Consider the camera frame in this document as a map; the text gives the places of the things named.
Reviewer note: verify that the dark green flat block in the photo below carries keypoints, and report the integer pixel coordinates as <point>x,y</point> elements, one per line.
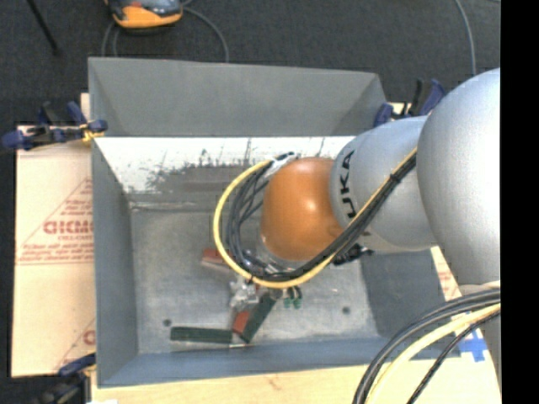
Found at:
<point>198,335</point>
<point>257,318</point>

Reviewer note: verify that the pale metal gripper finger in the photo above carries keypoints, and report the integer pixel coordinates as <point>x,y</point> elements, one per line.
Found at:
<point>238,287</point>
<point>246,302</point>

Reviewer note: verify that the red-brown flat block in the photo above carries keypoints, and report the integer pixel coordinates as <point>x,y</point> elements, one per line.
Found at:
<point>241,323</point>
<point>211,259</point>

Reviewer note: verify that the brown cardboard board, red print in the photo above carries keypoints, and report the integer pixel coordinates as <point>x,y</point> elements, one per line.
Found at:
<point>50,293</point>

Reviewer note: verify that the grey metal bin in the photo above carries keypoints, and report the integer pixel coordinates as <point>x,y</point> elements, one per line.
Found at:
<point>177,234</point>

